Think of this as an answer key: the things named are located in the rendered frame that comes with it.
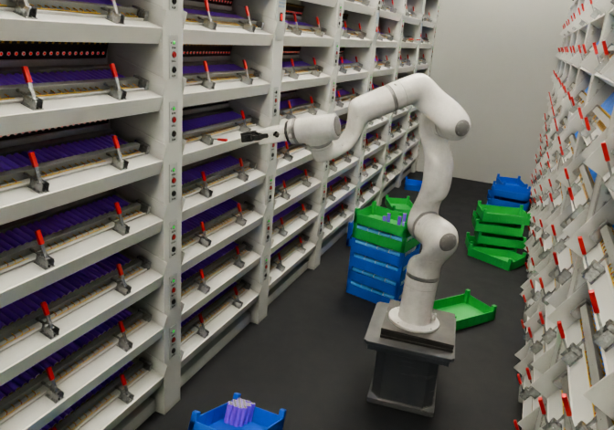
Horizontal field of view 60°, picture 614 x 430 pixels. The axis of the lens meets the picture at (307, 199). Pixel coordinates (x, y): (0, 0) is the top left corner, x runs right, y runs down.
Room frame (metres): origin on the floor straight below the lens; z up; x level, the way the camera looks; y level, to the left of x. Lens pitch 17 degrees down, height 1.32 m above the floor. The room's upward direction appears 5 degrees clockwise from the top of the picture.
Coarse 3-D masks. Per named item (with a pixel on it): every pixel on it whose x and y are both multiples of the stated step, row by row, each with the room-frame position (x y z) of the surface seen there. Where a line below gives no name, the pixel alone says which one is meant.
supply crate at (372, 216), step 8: (368, 208) 2.73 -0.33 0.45; (376, 208) 2.76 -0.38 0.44; (384, 208) 2.73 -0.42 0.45; (360, 216) 2.59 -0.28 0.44; (368, 216) 2.56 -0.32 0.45; (376, 216) 2.72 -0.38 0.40; (392, 216) 2.70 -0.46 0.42; (360, 224) 2.59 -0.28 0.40; (368, 224) 2.56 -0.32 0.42; (376, 224) 2.53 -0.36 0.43; (384, 224) 2.51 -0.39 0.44; (392, 224) 2.49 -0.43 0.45; (392, 232) 2.48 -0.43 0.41; (400, 232) 2.46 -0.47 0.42; (408, 232) 2.46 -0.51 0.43
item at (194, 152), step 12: (204, 108) 2.07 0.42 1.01; (216, 108) 2.15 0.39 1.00; (240, 108) 2.26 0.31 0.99; (252, 120) 2.21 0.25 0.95; (264, 120) 2.21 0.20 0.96; (216, 132) 1.95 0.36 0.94; (228, 132) 2.00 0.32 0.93; (240, 132) 2.05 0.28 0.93; (192, 144) 1.76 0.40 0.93; (204, 144) 1.80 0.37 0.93; (216, 144) 1.83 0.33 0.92; (228, 144) 1.92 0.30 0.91; (240, 144) 2.01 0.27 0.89; (192, 156) 1.71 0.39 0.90; (204, 156) 1.78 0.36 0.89
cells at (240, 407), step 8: (232, 400) 1.56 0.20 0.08; (240, 400) 1.58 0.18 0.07; (248, 400) 1.59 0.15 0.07; (232, 408) 1.51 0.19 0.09; (240, 408) 1.50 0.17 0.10; (248, 408) 1.53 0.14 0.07; (232, 416) 1.49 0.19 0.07; (240, 416) 1.49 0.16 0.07; (248, 416) 1.52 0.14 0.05; (232, 424) 1.48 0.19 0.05; (240, 424) 1.49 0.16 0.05
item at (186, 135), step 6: (234, 120) 2.10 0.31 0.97; (240, 120) 2.13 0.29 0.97; (246, 120) 2.17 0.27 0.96; (210, 126) 1.93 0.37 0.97; (216, 126) 1.95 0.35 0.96; (222, 126) 1.99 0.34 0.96; (228, 126) 2.04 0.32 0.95; (234, 126) 2.09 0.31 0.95; (186, 132) 1.78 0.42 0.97; (192, 132) 1.80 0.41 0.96; (198, 132) 1.84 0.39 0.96; (204, 132) 1.88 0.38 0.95; (210, 132) 1.90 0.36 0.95; (186, 138) 1.77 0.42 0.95
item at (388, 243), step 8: (360, 232) 2.58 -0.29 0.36; (368, 232) 2.56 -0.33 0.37; (368, 240) 2.55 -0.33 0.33; (376, 240) 2.53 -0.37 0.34; (384, 240) 2.50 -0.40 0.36; (392, 240) 2.48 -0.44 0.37; (416, 240) 2.55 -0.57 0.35; (392, 248) 2.48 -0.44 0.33; (400, 248) 2.45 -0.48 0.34; (408, 248) 2.48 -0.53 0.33
